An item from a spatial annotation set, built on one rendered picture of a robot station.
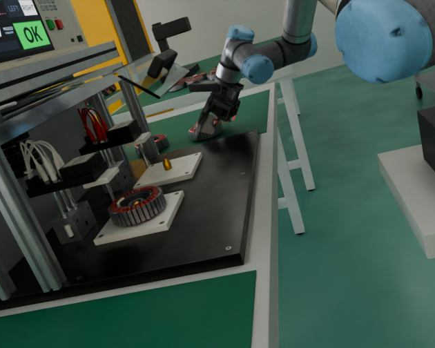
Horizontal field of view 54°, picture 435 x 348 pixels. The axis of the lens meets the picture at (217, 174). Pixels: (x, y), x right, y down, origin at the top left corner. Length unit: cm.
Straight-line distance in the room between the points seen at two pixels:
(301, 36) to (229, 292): 75
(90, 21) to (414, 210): 412
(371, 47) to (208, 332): 41
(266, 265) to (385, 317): 104
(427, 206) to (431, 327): 93
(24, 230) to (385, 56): 57
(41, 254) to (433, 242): 58
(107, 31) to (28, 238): 388
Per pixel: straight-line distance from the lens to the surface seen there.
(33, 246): 74
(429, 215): 69
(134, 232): 81
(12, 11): 96
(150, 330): 60
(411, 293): 173
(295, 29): 115
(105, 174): 86
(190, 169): 102
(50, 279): 76
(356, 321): 164
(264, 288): 59
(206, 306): 60
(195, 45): 618
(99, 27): 454
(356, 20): 61
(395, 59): 59
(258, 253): 67
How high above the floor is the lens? 109
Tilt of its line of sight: 19 degrees down
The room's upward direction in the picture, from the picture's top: 18 degrees counter-clockwise
